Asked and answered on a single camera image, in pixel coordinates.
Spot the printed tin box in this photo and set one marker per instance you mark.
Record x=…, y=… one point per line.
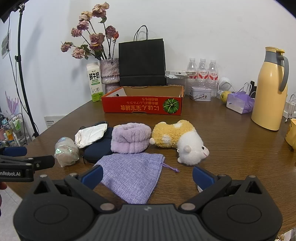
x=201, y=93

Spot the white power strip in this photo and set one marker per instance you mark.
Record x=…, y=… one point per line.
x=290, y=109

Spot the white flat carton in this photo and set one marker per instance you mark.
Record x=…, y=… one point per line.
x=54, y=121

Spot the black light stand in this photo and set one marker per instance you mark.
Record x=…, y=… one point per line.
x=22, y=76

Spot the yellow green fruit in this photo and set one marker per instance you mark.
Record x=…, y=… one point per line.
x=225, y=96

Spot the yellow mug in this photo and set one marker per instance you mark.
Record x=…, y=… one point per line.
x=291, y=134

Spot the white flat packet box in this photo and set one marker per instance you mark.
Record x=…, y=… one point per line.
x=180, y=73

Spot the iridescent bundle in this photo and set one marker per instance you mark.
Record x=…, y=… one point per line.
x=66, y=151

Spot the black paper bag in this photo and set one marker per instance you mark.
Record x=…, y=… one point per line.
x=141, y=62

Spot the black softbox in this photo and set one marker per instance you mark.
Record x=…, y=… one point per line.
x=9, y=9

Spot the purple coral ornament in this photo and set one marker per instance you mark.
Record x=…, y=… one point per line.
x=11, y=104

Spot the yellow thermos jug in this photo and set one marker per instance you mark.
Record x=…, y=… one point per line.
x=268, y=92

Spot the wall picture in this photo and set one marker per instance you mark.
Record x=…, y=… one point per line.
x=5, y=44

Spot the clear plastic grain container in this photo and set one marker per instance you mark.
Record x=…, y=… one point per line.
x=175, y=82

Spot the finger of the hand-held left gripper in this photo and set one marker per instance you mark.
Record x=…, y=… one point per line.
x=14, y=151
x=44, y=161

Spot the white green milk carton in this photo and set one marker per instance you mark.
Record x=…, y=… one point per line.
x=94, y=81

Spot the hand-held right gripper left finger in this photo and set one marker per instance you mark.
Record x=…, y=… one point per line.
x=92, y=176

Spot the white round device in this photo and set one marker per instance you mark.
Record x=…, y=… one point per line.
x=224, y=84

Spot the purple tissue pack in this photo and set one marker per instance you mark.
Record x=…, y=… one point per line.
x=240, y=104

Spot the white tissue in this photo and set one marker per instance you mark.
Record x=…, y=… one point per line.
x=89, y=136

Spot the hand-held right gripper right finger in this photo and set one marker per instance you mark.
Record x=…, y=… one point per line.
x=203, y=178

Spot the red cardboard box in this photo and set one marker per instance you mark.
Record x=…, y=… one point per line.
x=138, y=105

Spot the navy zip pouch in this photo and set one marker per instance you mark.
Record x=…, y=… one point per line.
x=97, y=150

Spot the yellow white plush toy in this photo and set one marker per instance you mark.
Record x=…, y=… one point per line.
x=173, y=136

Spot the purple fluffy band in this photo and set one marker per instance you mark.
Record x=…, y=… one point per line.
x=130, y=139

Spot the dried rose bouquet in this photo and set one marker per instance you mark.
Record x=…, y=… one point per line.
x=96, y=39

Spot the clear water bottle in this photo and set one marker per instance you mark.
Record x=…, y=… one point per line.
x=213, y=74
x=202, y=69
x=192, y=66

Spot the black power adapter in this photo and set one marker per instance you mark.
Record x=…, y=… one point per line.
x=252, y=86

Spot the purple textured vase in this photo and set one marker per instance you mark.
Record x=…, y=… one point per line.
x=109, y=74

